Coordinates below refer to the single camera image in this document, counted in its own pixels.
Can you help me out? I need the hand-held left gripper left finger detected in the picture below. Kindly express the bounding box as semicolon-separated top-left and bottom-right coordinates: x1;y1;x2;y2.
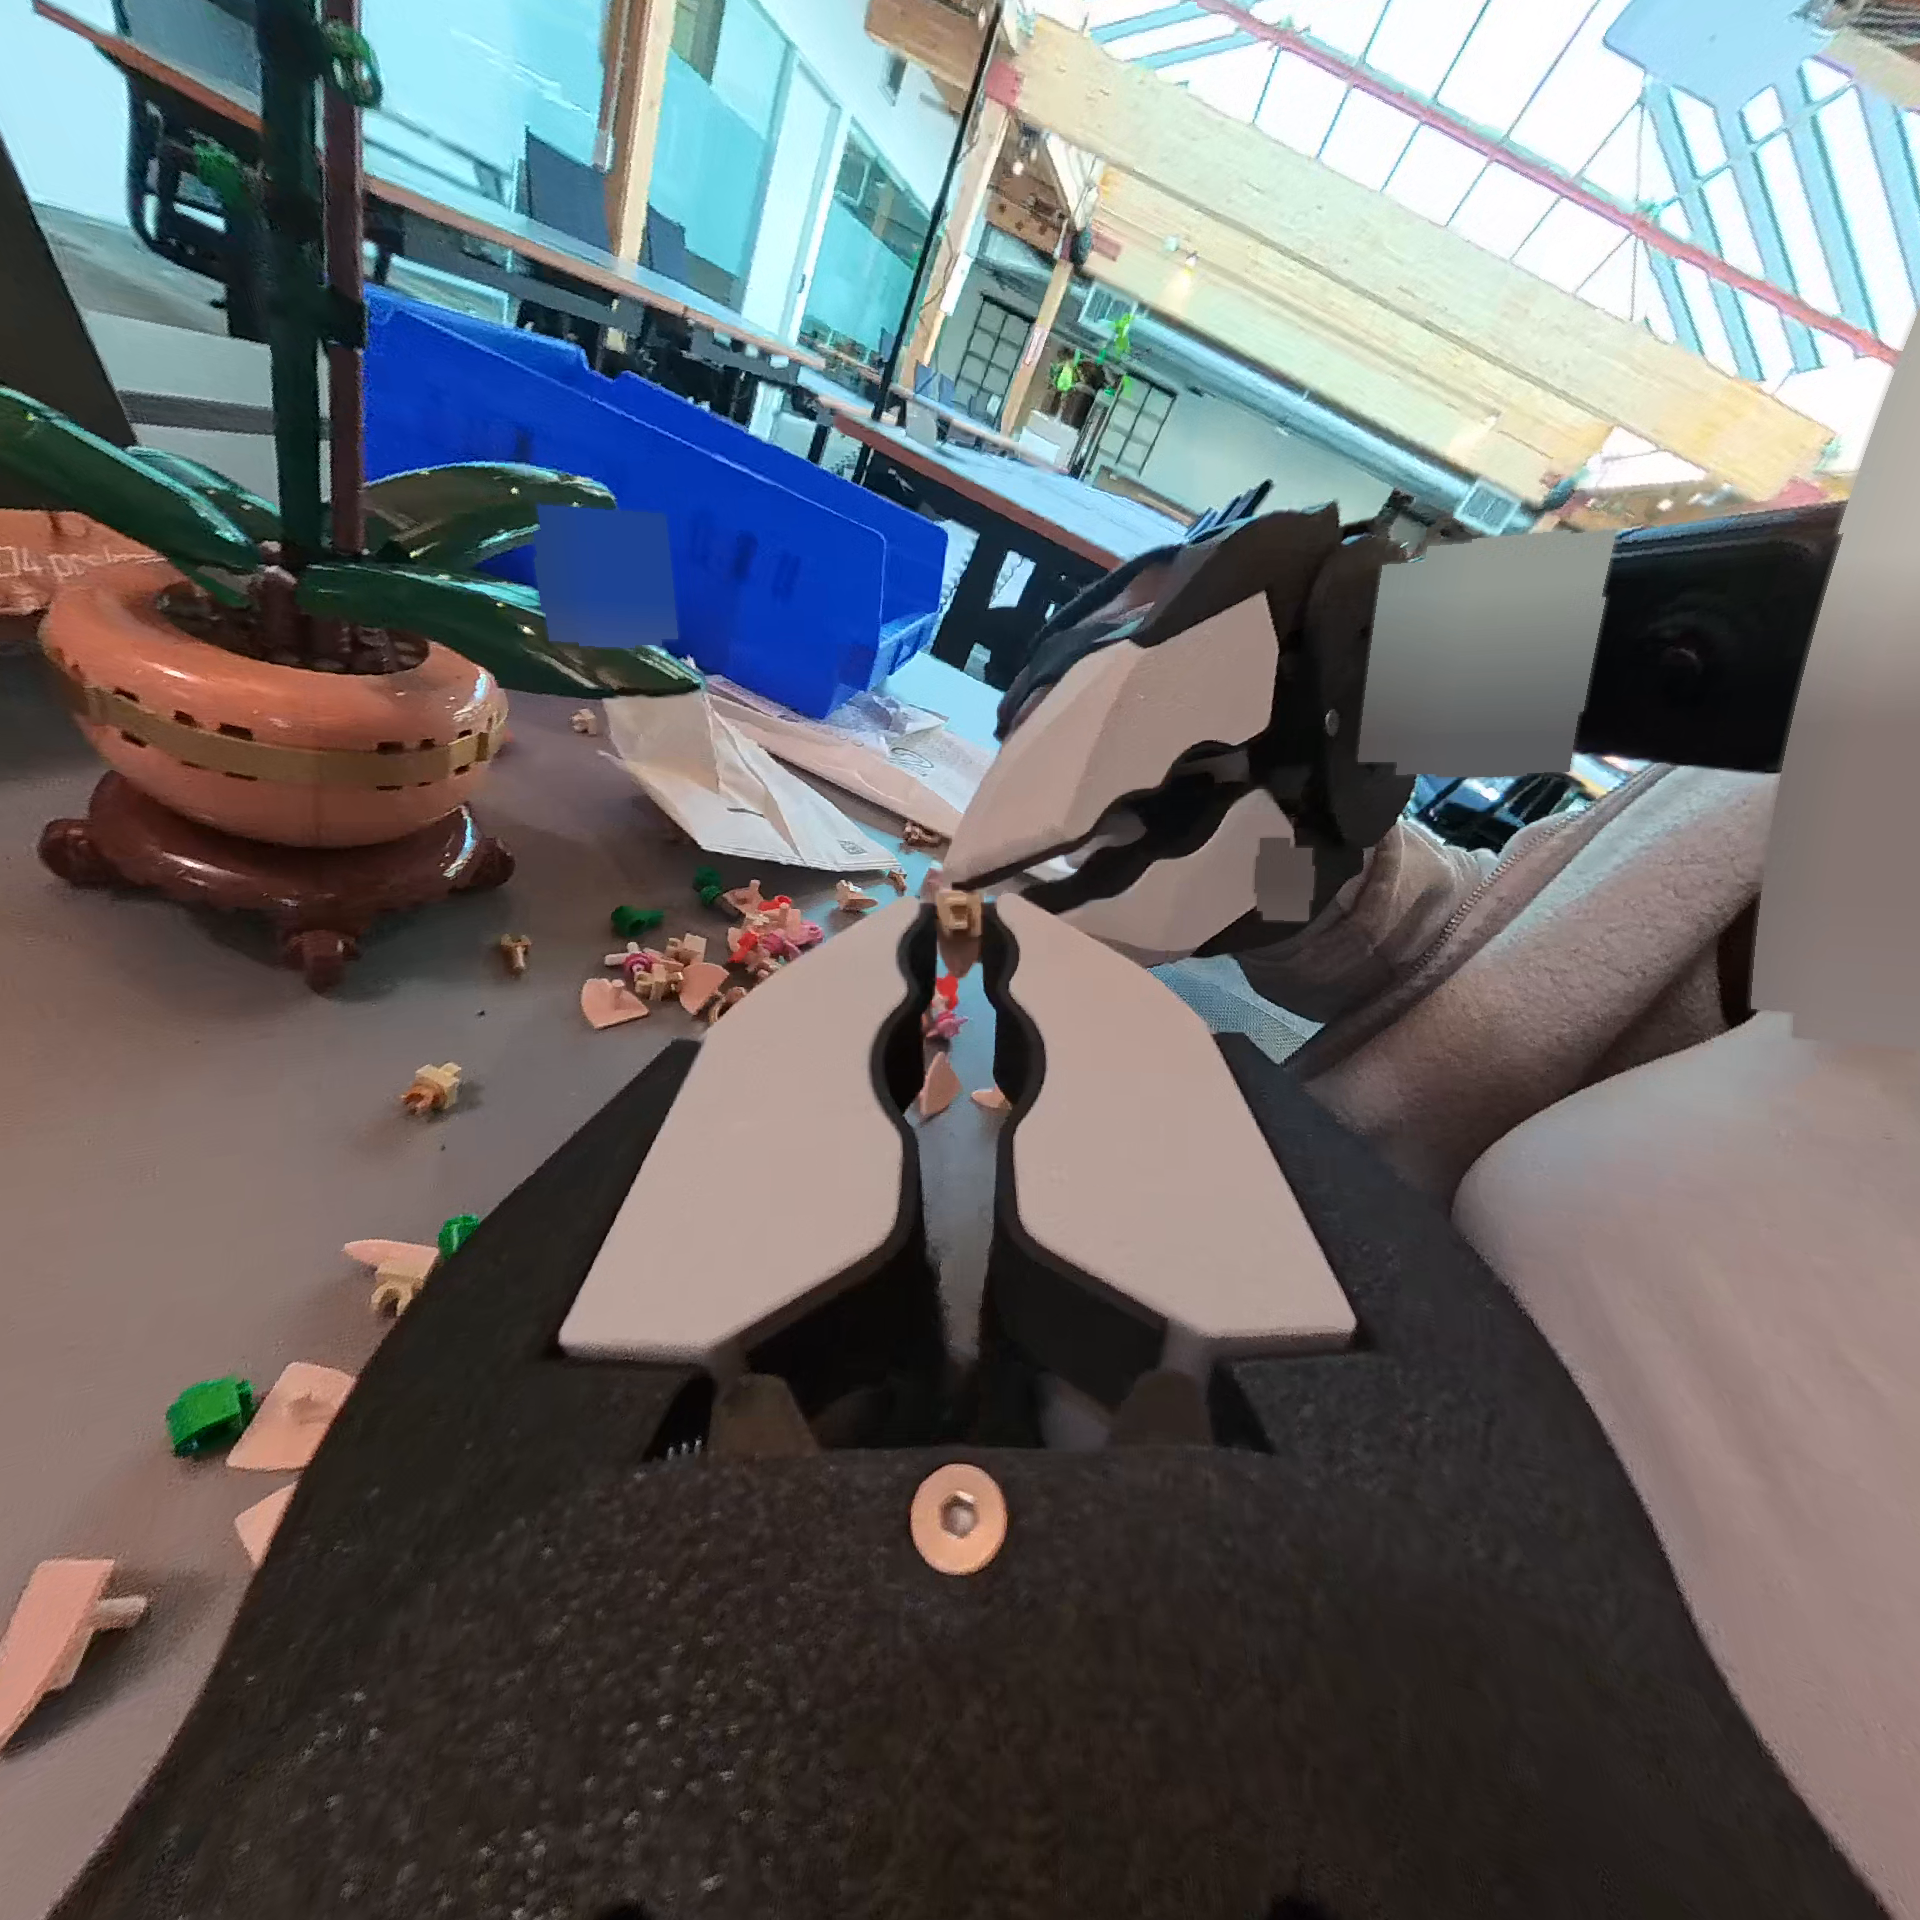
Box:
558;899;945;1373

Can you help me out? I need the pile of small toy bricks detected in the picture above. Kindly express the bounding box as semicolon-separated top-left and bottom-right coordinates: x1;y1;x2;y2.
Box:
577;877;842;1037

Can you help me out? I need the white paper sheet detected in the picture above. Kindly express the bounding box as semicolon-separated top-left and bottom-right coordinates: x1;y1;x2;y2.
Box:
721;674;999;847

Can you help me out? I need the grey desk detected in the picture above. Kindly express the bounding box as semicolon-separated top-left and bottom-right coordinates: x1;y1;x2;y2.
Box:
0;601;1328;1920

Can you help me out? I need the pink petal brick with peg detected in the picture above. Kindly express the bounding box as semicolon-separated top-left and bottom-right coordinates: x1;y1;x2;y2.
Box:
0;1559;152;1756
342;1239;442;1320

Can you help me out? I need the background table with black legs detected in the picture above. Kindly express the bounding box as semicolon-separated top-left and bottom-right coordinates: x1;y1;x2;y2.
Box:
818;394;1209;689

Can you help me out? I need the dark grey board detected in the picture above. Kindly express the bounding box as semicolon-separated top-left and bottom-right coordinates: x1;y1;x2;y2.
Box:
0;133;141;450

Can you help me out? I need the long wooden background table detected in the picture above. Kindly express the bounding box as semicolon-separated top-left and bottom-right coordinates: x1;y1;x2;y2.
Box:
28;0;835;383

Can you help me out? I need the person's right forearm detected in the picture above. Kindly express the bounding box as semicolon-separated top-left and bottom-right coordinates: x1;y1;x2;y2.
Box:
1274;757;1787;1186

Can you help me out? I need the blue plastic bin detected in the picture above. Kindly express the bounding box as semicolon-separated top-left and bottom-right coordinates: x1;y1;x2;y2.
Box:
361;283;951;724

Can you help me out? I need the white paper bag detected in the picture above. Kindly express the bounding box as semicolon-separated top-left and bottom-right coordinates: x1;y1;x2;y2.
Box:
601;694;909;871

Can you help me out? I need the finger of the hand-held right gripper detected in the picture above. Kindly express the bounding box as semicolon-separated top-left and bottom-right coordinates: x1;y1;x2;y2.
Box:
1035;749;1352;967
942;587;1292;891

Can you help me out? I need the black office chair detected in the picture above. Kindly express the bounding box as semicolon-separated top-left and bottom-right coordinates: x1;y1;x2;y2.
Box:
111;0;324;296

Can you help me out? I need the brick-built orchid in pink pot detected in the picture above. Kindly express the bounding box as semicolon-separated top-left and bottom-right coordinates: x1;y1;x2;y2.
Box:
0;0;707;993

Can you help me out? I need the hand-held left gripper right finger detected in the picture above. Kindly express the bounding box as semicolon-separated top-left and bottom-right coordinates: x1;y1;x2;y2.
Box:
984;896;1359;1374

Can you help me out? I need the black pole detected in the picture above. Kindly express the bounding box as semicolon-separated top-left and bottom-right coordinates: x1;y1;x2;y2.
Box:
877;0;1011;471

